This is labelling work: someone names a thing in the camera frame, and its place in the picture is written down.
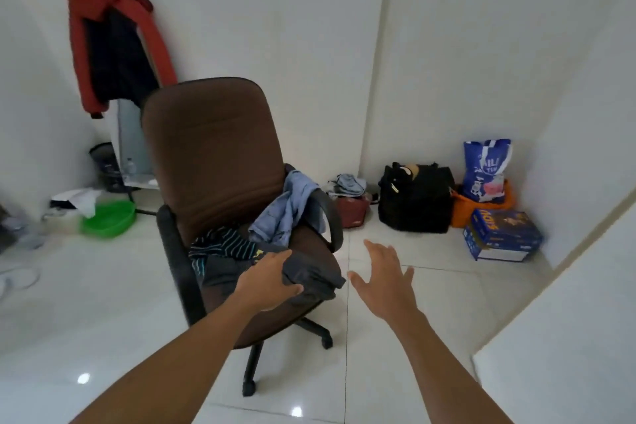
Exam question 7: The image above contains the person's left forearm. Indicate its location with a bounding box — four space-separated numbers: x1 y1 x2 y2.
70 295 254 424

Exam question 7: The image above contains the light blue denim shirt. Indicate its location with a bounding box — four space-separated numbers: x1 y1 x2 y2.
248 170 328 247

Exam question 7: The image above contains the black waste bin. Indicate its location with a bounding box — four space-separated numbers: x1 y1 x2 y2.
89 142 131 194

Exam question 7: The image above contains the dark striped shirt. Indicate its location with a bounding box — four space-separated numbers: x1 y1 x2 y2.
188 226 271 276

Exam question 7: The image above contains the black duffel bag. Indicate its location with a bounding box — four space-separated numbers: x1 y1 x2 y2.
378 162 456 234

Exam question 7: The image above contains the blue cardboard box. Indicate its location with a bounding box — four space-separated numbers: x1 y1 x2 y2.
462 226 537 262
470 208 544 247

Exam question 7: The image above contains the dark grey garment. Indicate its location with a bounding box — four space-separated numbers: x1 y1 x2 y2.
201 251 346 306

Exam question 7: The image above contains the person's right forearm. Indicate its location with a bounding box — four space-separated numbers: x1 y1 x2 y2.
388 310 515 424

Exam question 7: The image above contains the brown office chair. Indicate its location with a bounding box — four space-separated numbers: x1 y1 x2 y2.
141 77 346 398

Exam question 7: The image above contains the red hooded jacket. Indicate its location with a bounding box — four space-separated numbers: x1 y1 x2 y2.
62 0 179 120

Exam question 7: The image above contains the white crumpled cloth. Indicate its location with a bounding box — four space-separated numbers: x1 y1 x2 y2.
50 187 103 219

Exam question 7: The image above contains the person's left hand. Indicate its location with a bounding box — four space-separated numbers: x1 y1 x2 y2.
233 249 305 313

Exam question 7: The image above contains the person's right hand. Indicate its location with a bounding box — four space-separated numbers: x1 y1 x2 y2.
347 239 416 326

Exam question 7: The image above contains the green plastic basin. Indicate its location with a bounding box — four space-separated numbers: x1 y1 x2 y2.
80 199 137 239

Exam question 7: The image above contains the orange bucket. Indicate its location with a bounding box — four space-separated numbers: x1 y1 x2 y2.
450 179 516 229

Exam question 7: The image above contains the grey cap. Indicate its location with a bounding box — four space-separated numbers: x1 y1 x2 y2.
327 173 368 199

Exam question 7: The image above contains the blue and white sack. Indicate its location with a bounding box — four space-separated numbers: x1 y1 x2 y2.
462 139 513 204

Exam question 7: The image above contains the dark red small bag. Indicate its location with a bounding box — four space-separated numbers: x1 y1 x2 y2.
335 194 372 230

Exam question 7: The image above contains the grey upright panel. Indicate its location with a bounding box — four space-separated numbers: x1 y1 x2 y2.
117 99 160 189

